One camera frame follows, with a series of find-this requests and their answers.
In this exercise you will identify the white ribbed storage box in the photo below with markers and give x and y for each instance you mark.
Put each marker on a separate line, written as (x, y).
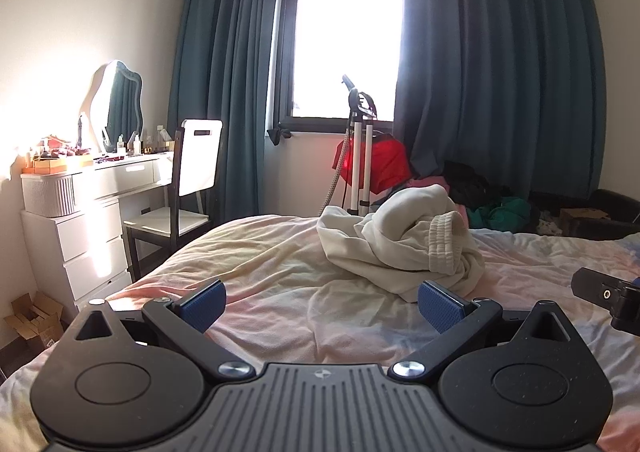
(47, 194)

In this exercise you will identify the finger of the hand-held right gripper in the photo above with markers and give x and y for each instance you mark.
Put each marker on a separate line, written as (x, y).
(600, 289)

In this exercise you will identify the open cardboard box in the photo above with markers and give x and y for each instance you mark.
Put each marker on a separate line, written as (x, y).
(35, 322)

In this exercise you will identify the cream sweatpants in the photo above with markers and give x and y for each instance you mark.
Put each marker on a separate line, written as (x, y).
(400, 242)

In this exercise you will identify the white dressing table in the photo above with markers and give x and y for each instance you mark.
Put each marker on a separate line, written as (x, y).
(130, 175)

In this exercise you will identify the white drawer cabinet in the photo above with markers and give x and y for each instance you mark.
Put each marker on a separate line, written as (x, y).
(85, 242)

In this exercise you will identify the dark cloth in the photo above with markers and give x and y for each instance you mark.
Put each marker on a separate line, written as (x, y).
(277, 135)

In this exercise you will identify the row of cosmetic bottles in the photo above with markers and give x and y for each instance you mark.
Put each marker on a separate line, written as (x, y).
(135, 142)

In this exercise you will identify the red bag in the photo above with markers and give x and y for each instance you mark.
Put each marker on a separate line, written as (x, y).
(390, 165)

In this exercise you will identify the wavy white framed mirror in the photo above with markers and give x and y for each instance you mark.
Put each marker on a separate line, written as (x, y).
(122, 102)

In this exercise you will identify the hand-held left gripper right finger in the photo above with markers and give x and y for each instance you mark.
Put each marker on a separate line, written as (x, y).
(440, 307)

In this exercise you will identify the orange box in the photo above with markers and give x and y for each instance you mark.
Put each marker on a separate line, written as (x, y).
(50, 166)

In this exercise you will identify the green garment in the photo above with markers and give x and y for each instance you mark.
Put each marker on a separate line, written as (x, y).
(505, 214)

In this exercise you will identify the garment steamer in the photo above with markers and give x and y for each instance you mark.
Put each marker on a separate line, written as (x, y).
(361, 152)

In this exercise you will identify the small brown cardboard box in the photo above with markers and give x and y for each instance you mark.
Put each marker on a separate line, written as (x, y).
(582, 218)

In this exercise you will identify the dark framed window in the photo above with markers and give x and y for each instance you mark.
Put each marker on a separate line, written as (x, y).
(350, 37)

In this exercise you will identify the black clothes pile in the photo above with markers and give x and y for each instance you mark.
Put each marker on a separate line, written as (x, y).
(472, 182)

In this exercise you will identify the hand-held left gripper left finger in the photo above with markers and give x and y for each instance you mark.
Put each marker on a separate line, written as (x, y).
(202, 304)

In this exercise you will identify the white and black chair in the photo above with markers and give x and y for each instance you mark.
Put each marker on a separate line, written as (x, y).
(197, 162)

